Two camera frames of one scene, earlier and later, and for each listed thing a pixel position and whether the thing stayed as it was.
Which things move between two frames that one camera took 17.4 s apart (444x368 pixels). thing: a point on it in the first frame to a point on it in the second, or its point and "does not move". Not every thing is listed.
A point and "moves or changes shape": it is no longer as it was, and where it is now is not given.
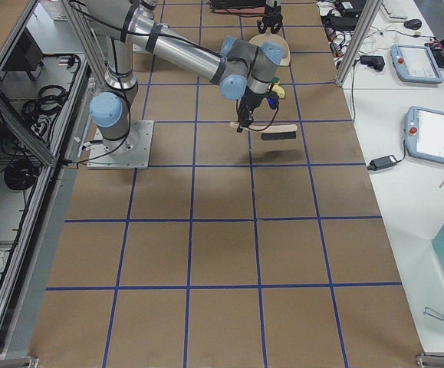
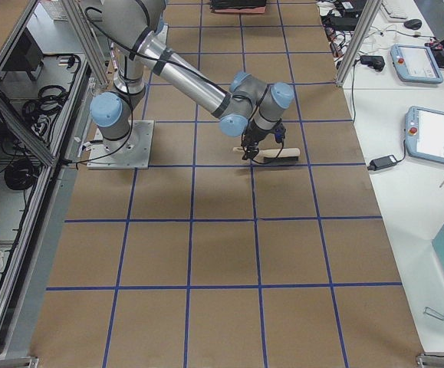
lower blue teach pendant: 432,135 does not move
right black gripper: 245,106 to 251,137
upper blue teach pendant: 416,64 does not move
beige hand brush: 271,128 moves or changes shape
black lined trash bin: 238,7 does not move
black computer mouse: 413,24 does not move
